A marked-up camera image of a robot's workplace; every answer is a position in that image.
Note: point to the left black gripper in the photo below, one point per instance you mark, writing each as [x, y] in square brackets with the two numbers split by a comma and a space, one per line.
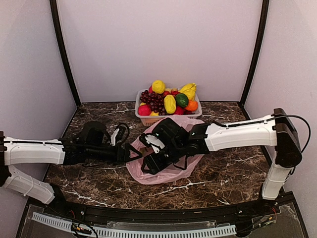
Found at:
[118, 158]

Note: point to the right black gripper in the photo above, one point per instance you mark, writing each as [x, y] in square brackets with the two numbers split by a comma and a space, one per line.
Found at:
[153, 162]

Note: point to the dark purple grape bunch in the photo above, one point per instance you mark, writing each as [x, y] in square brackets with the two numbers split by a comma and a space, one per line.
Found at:
[154, 101]

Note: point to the yellow fruit from bag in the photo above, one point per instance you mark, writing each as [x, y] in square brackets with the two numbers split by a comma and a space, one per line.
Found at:
[188, 92]

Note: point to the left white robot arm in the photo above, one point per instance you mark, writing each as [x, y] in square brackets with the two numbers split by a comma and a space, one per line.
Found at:
[59, 152]

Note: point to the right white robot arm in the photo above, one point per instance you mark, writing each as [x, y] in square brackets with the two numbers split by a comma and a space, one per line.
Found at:
[170, 142]

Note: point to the red fruit front right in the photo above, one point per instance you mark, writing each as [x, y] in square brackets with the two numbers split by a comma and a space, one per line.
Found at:
[179, 111]

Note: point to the orange fruit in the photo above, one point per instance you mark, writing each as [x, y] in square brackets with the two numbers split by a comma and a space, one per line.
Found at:
[192, 106]

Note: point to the pink fruit front left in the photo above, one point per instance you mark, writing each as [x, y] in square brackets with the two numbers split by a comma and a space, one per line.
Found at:
[144, 110]

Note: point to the pink fruit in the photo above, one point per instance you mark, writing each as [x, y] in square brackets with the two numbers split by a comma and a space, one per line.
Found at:
[144, 110]
[150, 89]

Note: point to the pink fruit back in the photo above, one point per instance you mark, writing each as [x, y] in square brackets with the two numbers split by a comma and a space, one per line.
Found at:
[150, 89]

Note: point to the white plastic basket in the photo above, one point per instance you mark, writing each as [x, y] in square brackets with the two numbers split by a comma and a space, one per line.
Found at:
[150, 120]

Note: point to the small yellow lemon front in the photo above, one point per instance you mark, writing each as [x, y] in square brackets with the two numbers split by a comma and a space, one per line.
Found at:
[154, 114]

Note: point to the green lime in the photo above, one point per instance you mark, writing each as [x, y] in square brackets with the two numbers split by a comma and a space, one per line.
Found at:
[182, 100]

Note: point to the yellow banana bunch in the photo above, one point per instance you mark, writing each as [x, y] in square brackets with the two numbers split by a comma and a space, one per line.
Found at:
[193, 86]

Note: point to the large yellow lemon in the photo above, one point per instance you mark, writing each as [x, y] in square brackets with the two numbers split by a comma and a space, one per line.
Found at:
[158, 87]

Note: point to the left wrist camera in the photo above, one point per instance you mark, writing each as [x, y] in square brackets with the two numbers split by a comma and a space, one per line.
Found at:
[120, 134]

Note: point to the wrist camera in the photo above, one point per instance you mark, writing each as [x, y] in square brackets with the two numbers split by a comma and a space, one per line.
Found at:
[120, 134]
[152, 140]

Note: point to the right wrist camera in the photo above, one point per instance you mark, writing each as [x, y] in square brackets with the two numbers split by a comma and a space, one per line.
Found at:
[152, 140]

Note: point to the black front rail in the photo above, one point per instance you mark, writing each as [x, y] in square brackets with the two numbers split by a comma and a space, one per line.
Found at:
[237, 213]

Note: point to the white cable duct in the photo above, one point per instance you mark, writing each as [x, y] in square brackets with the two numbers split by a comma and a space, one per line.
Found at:
[136, 230]

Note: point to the right black frame post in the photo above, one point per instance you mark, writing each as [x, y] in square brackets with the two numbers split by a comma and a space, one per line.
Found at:
[256, 52]

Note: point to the black frame post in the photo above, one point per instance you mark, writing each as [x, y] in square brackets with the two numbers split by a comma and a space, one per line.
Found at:
[63, 53]
[256, 52]

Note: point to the left black frame post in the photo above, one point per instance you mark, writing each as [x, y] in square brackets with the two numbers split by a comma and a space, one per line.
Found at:
[63, 53]

